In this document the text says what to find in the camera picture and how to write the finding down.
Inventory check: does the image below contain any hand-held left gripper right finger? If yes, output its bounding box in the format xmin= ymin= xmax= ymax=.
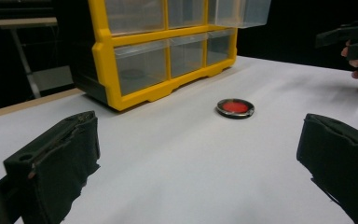
xmin=296 ymin=113 xmax=358 ymax=224

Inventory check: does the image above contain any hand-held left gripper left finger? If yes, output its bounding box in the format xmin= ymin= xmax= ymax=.
xmin=3 ymin=110 xmax=102 ymax=224

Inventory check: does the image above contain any pulled-out clear plastic drawer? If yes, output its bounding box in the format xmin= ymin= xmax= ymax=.
xmin=207 ymin=0 xmax=272 ymax=29

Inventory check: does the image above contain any red disc with metal rim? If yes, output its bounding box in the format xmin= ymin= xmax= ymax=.
xmin=215 ymin=98 xmax=255 ymax=120

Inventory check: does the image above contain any yellow and black drawer cabinet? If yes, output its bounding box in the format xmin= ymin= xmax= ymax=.
xmin=69 ymin=0 xmax=273 ymax=112

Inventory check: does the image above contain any light side table top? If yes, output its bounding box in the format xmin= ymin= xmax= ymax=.
xmin=0 ymin=16 xmax=59 ymax=31

